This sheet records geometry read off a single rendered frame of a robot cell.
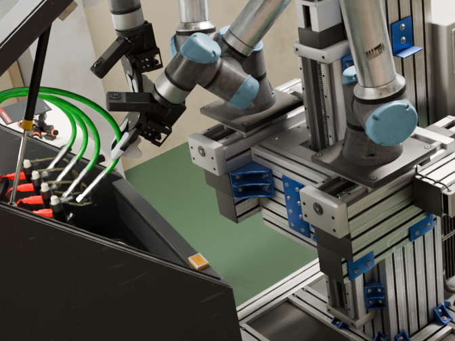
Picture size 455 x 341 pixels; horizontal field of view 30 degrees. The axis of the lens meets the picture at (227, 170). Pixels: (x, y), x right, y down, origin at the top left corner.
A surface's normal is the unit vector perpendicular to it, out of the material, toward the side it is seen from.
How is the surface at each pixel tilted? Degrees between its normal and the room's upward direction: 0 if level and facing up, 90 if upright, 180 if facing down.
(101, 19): 90
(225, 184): 90
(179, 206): 0
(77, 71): 90
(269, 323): 0
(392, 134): 98
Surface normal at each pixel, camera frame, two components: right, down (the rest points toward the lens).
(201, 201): -0.15, -0.87
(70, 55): 0.60, 0.30
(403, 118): 0.18, 0.56
